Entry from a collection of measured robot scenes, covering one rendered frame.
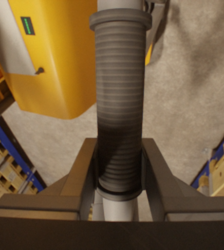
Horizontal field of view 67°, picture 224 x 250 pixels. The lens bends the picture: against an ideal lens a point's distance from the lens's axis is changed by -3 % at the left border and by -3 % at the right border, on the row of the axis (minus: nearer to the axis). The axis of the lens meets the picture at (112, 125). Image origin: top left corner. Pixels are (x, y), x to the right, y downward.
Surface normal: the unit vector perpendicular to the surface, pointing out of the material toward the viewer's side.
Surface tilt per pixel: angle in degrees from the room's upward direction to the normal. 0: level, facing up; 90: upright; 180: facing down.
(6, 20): 0
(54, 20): 45
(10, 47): 0
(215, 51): 0
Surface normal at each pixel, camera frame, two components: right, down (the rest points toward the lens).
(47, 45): -0.06, 0.73
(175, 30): -0.29, 0.70
